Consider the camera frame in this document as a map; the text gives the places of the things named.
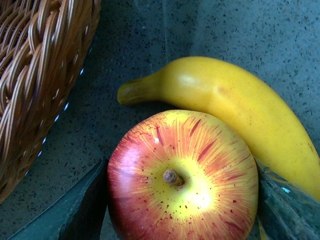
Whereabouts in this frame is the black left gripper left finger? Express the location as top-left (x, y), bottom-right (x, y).
top-left (10, 159), bottom-right (107, 240)

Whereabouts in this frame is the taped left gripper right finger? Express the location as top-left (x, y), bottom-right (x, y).
top-left (256, 159), bottom-right (320, 240)

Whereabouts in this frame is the red yellow apple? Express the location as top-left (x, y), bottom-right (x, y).
top-left (107, 110), bottom-right (259, 240)

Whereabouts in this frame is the yellow banana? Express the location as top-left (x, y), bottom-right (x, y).
top-left (117, 56), bottom-right (320, 198)

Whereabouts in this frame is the brown wicker basket left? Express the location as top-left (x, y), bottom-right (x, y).
top-left (0, 0), bottom-right (101, 201)

